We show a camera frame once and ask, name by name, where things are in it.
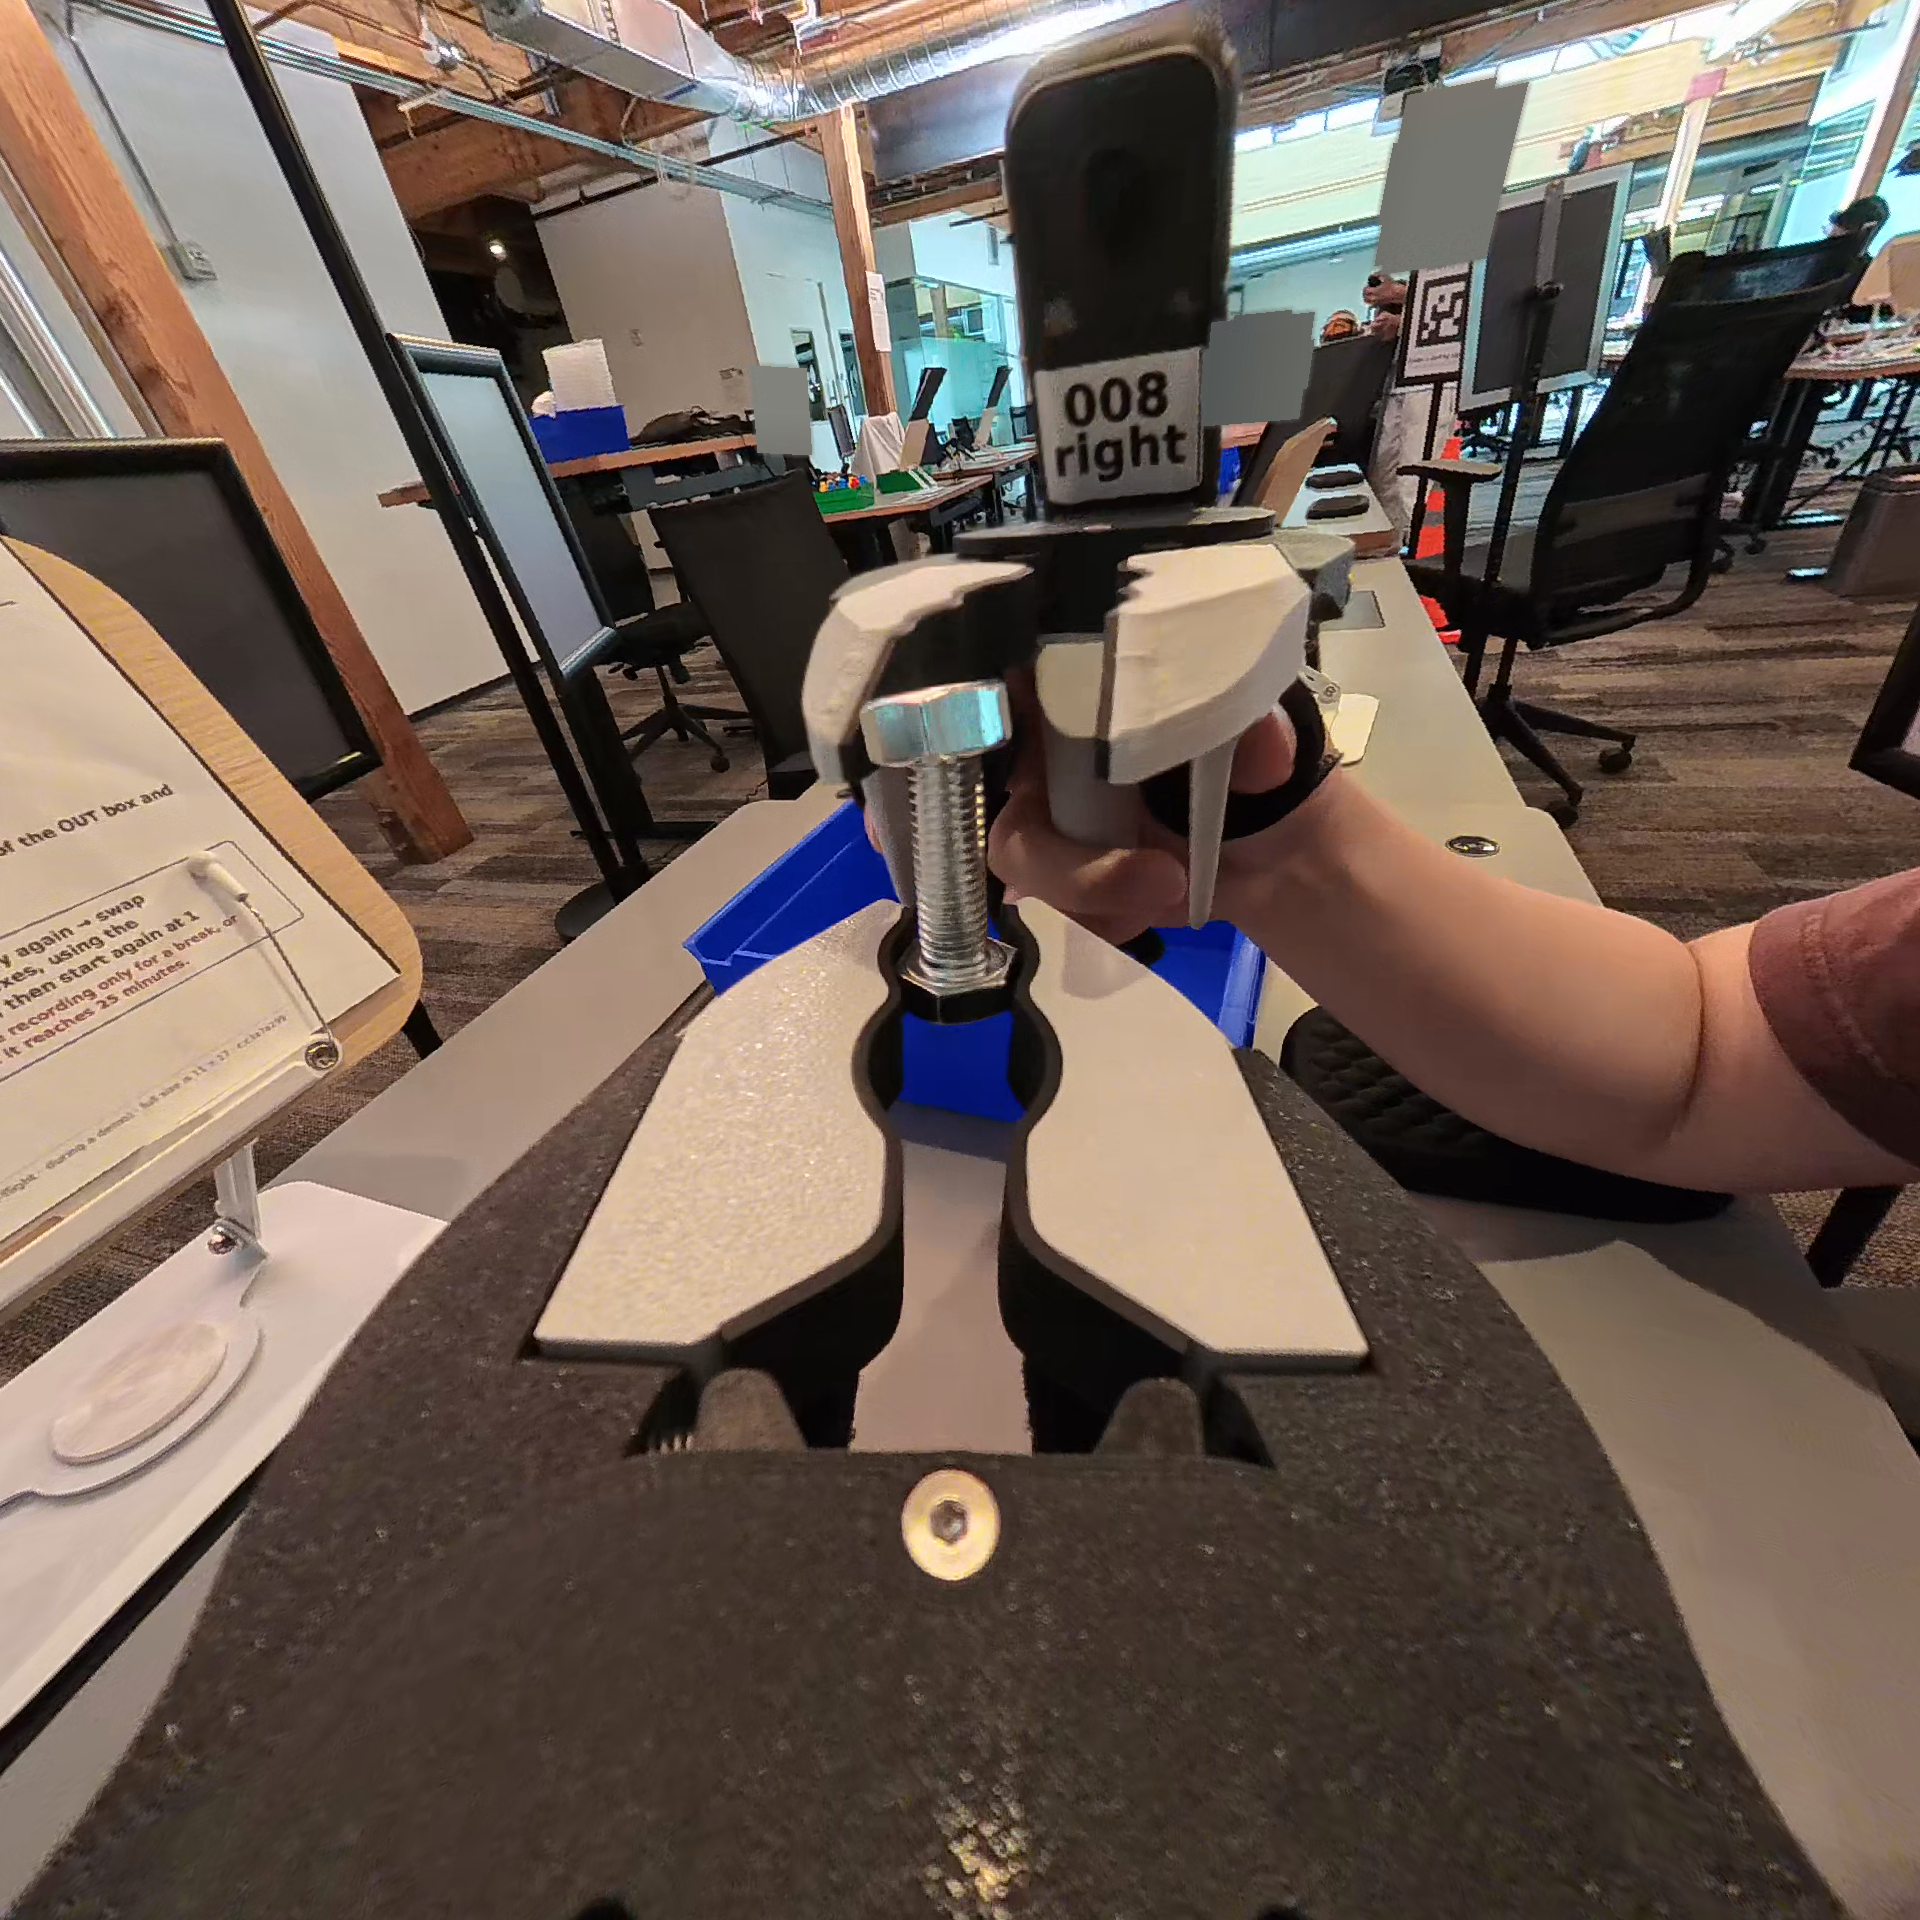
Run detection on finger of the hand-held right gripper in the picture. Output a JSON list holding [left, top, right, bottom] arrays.
[[803, 557, 1039, 789], [1100, 540, 1314, 928]]

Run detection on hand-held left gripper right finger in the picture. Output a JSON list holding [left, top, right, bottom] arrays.
[[996, 902, 1373, 1453]]

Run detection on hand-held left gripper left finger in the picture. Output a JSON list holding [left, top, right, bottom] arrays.
[[525, 908, 904, 1453]]

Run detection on steel hex bolt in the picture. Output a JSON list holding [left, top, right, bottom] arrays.
[[860, 678, 1016, 981]]

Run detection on blue plastic bin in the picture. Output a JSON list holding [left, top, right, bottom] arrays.
[[682, 801, 1268, 1125]]

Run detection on person's right forearm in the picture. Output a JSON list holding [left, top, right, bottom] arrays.
[[1319, 773, 1920, 1192]]

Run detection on person's right hand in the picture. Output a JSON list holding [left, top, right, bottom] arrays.
[[987, 673, 1360, 951]]

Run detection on black office chair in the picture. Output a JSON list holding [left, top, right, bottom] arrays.
[[598, 598, 749, 777], [1402, 223, 1876, 826], [652, 469, 858, 799]]

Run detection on black chair armrest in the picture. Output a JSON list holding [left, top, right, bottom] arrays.
[[1283, 1001, 1734, 1224]]

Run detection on orange traffic cone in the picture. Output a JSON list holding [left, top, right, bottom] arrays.
[[1414, 434, 1469, 634]]

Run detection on wooden top desk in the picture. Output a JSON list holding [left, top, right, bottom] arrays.
[[374, 432, 758, 512]]

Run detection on small marker sign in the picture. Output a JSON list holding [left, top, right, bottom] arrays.
[[1394, 262, 1483, 388]]

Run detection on framed board on black stand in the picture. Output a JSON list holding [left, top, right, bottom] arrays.
[[207, 0, 722, 943]]

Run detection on white stand base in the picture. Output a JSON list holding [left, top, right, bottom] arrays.
[[0, 1176, 452, 1735]]

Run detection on white instruction sheet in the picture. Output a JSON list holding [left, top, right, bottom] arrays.
[[0, 543, 399, 1248]]

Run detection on instruction sheet on stand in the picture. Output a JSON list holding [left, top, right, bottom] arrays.
[[0, 537, 426, 1321]]

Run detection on black framed panel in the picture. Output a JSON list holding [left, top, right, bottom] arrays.
[[0, 439, 386, 799]]

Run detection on grey trash can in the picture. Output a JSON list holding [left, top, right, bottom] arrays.
[[1821, 463, 1920, 601]]

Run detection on wooden support post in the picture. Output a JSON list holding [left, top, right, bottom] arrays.
[[0, 0, 475, 866], [815, 102, 902, 430]]

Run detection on silver ventilation duct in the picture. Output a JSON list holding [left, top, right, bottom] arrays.
[[480, 0, 1052, 128]]

